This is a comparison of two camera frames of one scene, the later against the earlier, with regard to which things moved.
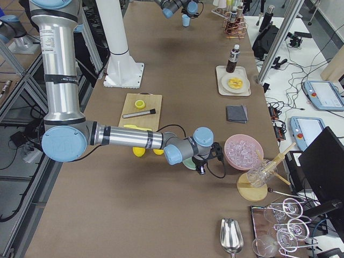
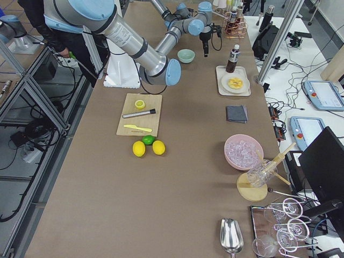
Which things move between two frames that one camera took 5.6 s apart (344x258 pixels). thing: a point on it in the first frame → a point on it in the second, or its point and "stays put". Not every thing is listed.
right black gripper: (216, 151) → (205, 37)
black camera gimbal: (295, 38) stays put
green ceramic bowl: (189, 163) → (186, 56)
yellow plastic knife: (135, 127) stays put
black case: (264, 42) stays put
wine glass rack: (278, 229) stays put
